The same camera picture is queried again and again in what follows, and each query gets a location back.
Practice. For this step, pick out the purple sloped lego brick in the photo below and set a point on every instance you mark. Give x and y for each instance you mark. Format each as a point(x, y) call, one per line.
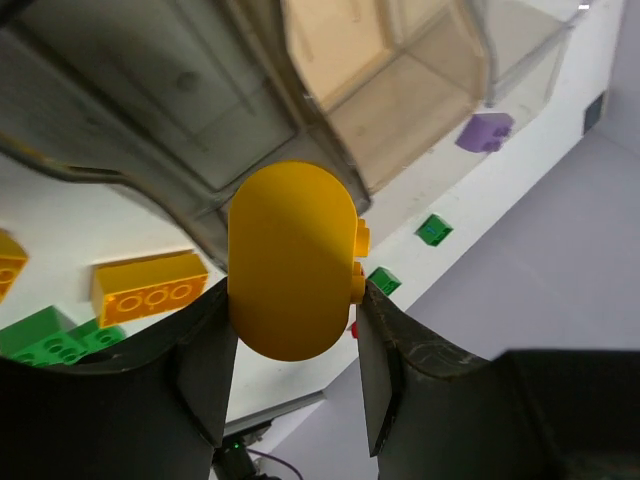
point(485, 132)

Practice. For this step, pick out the green 2x2 lego brick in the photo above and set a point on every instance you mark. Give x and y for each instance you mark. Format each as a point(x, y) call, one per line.
point(32, 328)

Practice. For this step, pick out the clear stepped organizer tray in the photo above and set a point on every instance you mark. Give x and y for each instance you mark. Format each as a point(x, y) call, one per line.
point(178, 102)

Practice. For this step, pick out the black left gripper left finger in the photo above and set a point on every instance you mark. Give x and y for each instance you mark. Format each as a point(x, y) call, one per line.
point(150, 407)

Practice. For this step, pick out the green upside-down 2x2 lego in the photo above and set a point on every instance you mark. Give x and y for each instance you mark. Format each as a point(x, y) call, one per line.
point(434, 230)

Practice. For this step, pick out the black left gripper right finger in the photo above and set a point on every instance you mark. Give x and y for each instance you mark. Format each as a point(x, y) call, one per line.
point(436, 411)

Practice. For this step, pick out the dark label sticker right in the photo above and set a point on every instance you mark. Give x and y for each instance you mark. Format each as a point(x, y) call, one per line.
point(593, 113)

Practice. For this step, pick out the green 2x4 lego brick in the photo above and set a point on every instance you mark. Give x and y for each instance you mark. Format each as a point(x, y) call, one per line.
point(69, 347)

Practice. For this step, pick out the green upside-down 2x3 lego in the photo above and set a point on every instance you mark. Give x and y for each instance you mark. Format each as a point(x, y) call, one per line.
point(384, 280)

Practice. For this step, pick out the yellow 2x4 lego brick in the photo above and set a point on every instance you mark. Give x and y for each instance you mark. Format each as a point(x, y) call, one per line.
point(13, 259)

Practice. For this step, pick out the yellow rounded lego brick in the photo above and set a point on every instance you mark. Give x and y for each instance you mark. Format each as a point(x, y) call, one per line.
point(295, 242)

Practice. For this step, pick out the yellow upside-down lego brick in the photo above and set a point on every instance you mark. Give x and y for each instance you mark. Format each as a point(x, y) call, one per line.
point(133, 289)

